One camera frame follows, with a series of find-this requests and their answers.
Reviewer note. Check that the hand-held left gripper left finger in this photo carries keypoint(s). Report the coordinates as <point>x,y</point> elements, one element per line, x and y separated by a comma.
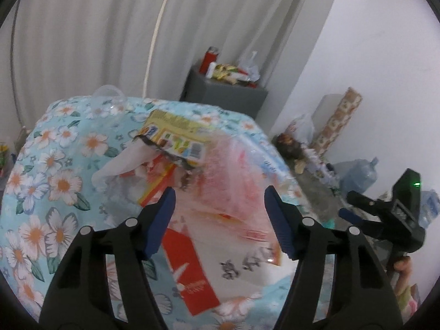
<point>160,220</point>

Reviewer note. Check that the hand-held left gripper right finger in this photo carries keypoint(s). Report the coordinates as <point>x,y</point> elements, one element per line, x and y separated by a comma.
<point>280,220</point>

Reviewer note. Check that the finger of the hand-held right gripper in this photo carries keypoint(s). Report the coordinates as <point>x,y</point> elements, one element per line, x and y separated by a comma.
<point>350,216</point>
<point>367,205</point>

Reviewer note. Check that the red yellow cardboard box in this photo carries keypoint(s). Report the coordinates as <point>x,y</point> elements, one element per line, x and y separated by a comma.
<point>155,185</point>

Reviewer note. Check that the red and white paper bag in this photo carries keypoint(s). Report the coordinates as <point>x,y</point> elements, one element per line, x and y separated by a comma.
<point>185,264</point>

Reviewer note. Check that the pink clear plastic bag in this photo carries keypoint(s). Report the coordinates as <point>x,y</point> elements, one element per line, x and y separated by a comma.
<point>230,185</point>

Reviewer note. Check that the torn yellow cardboard box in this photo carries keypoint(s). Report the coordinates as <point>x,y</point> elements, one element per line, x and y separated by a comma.
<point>172,123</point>

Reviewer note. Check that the person's right hand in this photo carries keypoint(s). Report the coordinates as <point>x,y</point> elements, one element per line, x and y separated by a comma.
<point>405,270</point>

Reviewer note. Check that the blue water jug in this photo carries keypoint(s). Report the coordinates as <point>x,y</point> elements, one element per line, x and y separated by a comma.
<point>359,177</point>

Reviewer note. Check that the dark brown object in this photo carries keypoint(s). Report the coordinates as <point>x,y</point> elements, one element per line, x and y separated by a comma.
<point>288,147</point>

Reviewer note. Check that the rolled patterned mat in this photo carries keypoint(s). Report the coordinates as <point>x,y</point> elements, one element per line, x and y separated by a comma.
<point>338,120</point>

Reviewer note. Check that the white printed plastic bag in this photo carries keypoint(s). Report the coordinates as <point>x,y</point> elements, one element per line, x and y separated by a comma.
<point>302,127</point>

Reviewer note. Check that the blue floral tablecloth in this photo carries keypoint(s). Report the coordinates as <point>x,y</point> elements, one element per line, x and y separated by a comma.
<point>51,178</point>

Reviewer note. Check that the clear plastic cup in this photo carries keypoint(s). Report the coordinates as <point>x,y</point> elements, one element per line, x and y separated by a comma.
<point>108,93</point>

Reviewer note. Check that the grey cabinet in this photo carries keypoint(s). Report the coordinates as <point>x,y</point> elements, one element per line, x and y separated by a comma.
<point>220,94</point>

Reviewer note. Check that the yellow snack packets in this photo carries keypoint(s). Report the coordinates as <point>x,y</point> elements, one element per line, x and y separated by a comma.
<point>225,72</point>

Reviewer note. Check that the clear knotted plastic bag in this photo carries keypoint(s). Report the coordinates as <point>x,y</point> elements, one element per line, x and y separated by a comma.
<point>249,65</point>

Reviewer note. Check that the small white bottle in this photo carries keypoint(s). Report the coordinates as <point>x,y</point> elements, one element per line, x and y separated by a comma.
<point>211,70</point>

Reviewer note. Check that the red thermos bottle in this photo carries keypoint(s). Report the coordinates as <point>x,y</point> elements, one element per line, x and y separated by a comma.
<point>207,60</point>

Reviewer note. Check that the clear bag of colourful items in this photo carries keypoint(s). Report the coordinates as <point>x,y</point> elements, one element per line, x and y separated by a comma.
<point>3,158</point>

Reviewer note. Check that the white curtain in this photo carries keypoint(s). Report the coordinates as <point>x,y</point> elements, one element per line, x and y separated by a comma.
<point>86,24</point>

